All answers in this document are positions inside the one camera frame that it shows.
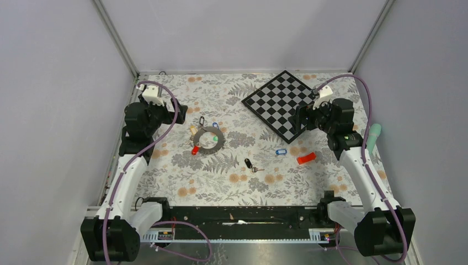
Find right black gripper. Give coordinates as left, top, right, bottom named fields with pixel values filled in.
left=287, top=97, right=336, bottom=135

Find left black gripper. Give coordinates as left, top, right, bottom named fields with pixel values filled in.
left=139, top=93, right=187, bottom=136

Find yellow key tag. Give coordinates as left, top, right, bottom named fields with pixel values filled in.
left=190, top=126, right=198, bottom=135

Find red key tag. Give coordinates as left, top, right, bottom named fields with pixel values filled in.
left=192, top=145, right=200, bottom=156

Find large grey metal keyring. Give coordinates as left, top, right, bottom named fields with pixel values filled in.
left=193, top=126, right=226, bottom=155

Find black key fob with key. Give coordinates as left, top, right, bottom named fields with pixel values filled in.
left=244, top=158, right=264, bottom=173

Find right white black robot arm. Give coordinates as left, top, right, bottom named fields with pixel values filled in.
left=289, top=98, right=416, bottom=262

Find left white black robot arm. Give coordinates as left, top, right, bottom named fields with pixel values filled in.
left=80, top=100, right=188, bottom=262

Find black white checkerboard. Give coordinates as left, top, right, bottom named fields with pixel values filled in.
left=241, top=71, right=315, bottom=144

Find red plastic block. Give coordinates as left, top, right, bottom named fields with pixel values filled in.
left=296, top=152, right=316, bottom=165

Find floral table mat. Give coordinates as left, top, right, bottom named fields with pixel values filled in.
left=132, top=73, right=361, bottom=206

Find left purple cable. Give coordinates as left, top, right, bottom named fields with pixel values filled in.
left=102, top=80, right=214, bottom=265

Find purple cable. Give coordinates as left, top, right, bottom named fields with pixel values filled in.
left=102, top=80, right=214, bottom=265
left=315, top=74, right=409, bottom=264

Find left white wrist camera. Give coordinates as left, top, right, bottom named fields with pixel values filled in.
left=142, top=84, right=164, bottom=106

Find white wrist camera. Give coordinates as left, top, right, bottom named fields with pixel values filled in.
left=142, top=84, right=164, bottom=106
left=312, top=85, right=333, bottom=109

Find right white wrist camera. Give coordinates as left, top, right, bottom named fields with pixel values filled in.
left=312, top=85, right=333, bottom=109

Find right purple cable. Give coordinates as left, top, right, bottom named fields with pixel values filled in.
left=315, top=74, right=409, bottom=264

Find mint green cylinder handle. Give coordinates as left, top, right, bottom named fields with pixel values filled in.
left=366, top=124, right=382, bottom=154

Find white slotted cable duct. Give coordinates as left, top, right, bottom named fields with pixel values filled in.
left=141, top=228, right=331, bottom=243

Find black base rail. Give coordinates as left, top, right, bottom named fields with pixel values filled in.
left=162, top=206, right=336, bottom=238

